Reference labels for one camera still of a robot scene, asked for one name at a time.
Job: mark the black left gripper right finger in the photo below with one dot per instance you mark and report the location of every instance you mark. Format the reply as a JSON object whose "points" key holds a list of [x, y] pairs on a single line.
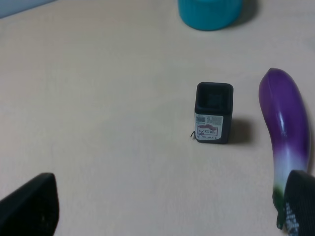
{"points": [[299, 204]]}

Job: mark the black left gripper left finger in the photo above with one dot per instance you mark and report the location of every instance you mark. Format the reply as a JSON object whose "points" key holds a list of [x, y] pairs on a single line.
{"points": [[32, 209]]}

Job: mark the purple toy eggplant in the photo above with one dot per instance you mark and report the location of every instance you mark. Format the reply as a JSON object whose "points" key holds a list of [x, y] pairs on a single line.
{"points": [[287, 121]]}

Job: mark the small black square tin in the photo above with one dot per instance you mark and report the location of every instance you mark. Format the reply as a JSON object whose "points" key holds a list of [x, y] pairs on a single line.
{"points": [[213, 112]]}

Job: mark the teal saucepan with handle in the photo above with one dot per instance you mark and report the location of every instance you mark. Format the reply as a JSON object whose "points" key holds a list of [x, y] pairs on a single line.
{"points": [[209, 15]]}

